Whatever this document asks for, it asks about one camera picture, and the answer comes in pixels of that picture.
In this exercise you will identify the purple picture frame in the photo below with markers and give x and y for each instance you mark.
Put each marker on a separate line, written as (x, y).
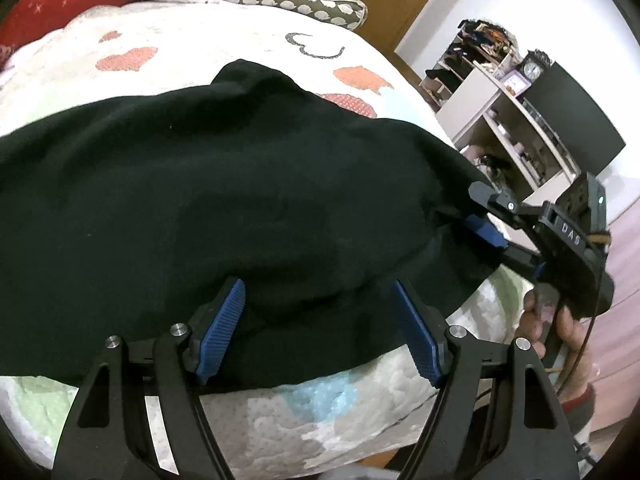
(515, 83)

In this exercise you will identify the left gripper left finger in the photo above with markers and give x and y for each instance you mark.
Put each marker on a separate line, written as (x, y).
(107, 434)

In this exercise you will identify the heart patterned quilt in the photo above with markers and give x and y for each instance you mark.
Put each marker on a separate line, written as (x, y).
(146, 49)

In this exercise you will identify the black television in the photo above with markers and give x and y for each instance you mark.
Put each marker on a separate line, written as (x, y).
(575, 120)

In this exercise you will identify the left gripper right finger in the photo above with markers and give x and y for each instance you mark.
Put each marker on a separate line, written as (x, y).
(496, 415)

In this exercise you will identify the red cushion near wall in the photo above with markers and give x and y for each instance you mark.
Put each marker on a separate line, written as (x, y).
(30, 20)

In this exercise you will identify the black table clock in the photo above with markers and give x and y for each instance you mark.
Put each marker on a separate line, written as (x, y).
(534, 65)

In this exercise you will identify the white shelf unit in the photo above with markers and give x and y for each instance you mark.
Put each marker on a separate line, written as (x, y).
(497, 132)

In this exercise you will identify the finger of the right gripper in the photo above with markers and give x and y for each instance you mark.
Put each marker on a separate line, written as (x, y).
(486, 230)

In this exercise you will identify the black pants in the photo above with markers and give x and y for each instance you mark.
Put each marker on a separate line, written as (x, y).
(124, 216)

